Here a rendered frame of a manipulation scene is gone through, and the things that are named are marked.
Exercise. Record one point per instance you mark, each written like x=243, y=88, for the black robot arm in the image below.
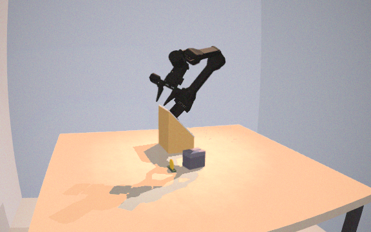
x=179, y=59

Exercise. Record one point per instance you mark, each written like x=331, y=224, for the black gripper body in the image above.
x=154, y=78

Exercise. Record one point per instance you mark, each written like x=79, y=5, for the gold coin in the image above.
x=171, y=164

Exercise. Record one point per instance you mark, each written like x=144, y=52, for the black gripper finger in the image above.
x=171, y=96
x=160, y=89

